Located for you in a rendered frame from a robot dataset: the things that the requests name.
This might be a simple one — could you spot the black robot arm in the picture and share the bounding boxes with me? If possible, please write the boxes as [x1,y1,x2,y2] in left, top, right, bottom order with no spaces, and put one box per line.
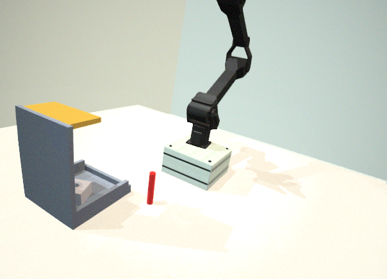
[186,0,252,149]

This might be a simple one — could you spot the red peg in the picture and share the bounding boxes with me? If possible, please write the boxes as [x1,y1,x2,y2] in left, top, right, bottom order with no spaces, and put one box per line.
[147,171,156,205]

